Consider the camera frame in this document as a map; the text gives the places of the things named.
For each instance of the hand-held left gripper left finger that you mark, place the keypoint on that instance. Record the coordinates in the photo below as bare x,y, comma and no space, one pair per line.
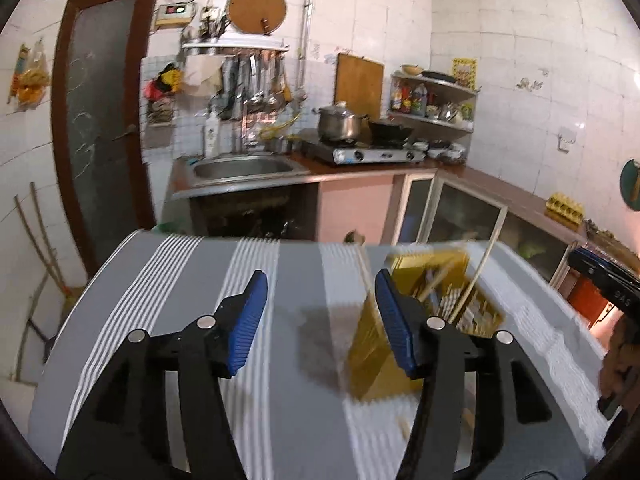
245,330

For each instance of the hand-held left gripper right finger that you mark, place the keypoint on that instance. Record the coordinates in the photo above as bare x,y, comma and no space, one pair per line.
400,330

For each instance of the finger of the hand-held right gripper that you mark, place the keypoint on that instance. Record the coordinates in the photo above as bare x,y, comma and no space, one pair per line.
595,275
595,259

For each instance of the yellow perforated utensil holder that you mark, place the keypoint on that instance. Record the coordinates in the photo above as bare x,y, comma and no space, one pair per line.
370,350

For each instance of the wooden chopstick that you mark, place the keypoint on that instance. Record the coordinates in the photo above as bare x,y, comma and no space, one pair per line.
437,282
475,280

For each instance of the row of hanging kitchen utensils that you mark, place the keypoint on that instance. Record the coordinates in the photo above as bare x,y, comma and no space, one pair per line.
255,85

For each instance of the person's right hand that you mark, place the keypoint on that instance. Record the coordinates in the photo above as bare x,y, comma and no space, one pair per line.
614,360

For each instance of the red cabinet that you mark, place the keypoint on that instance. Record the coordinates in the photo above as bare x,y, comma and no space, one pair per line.
587,300

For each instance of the yellow egg carton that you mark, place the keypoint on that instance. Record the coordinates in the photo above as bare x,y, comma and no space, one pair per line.
565,207

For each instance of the green round board with peeler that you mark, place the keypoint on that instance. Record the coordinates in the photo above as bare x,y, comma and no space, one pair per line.
632,185

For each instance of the grey striped tablecloth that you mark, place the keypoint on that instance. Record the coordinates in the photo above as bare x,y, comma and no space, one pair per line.
300,410

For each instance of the kitchen counter cabinets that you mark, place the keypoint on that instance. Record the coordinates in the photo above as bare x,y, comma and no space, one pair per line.
350,205

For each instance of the steel sink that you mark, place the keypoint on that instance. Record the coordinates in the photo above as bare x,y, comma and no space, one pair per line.
240,170

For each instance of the gas stove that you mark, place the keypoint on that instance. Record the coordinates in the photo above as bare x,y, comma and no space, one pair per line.
360,152

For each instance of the cluster of bowls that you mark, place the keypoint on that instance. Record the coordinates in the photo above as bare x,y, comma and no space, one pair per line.
442,152

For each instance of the small steel pot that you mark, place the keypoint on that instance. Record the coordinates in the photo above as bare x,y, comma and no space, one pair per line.
277,145

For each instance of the white soap bottle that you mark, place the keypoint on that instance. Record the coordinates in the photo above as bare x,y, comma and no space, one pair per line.
211,135

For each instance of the black wok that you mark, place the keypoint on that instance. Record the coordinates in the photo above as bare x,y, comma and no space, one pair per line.
390,131

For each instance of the corner shelf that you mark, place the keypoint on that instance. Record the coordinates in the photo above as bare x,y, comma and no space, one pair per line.
435,125

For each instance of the wooden sticks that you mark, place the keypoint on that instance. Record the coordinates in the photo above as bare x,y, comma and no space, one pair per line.
42,260

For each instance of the steel pot with lid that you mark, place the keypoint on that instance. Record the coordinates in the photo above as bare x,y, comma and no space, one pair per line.
340,122

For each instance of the row of condiment bottles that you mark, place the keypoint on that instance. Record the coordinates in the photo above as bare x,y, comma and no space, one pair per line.
415,100

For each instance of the black pan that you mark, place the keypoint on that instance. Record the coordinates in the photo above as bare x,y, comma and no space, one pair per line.
440,76

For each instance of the brown frosted glass door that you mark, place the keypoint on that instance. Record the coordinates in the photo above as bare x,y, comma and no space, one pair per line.
100,135

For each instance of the wooden cutting board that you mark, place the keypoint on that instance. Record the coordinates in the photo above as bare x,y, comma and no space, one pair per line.
359,85

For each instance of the colourful hanging bags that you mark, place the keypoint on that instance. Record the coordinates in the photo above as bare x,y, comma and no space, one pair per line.
162,90

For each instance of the white hanging cloth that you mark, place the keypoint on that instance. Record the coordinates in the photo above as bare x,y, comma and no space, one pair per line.
200,72

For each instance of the yellow bowl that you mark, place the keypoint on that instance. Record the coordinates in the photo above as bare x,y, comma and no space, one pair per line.
412,68

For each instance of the round wooden lid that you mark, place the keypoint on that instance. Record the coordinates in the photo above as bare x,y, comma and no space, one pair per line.
255,7

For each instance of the wall hooks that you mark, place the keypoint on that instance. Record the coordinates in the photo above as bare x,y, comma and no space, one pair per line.
530,84

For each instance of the yellow wall poster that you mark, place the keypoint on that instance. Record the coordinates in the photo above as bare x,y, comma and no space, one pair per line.
465,74

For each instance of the metal wall rack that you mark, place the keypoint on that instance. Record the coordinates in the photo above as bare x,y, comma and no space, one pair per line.
235,45

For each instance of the vertical wall pipe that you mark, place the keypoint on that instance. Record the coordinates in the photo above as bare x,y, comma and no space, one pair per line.
309,20

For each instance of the wall electric box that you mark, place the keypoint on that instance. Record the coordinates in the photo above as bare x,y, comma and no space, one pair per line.
174,15

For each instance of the plastic bag on wall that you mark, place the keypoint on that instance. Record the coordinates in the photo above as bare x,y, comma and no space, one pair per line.
32,77

